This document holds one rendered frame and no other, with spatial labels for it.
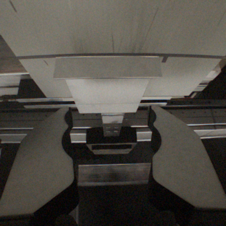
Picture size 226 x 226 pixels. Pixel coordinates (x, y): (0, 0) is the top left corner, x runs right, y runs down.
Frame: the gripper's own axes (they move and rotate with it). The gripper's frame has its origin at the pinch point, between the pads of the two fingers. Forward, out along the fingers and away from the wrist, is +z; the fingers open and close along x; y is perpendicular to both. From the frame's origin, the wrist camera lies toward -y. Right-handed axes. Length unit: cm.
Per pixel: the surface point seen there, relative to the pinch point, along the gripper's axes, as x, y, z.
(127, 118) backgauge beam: 5.2, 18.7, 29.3
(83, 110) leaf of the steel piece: -3.7, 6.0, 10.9
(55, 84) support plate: -5.7, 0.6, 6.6
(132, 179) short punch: 2.6, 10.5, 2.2
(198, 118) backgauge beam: 25.6, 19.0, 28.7
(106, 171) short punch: -0.4, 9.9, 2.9
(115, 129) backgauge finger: 1.2, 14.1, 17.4
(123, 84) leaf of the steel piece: 1.5, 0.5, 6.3
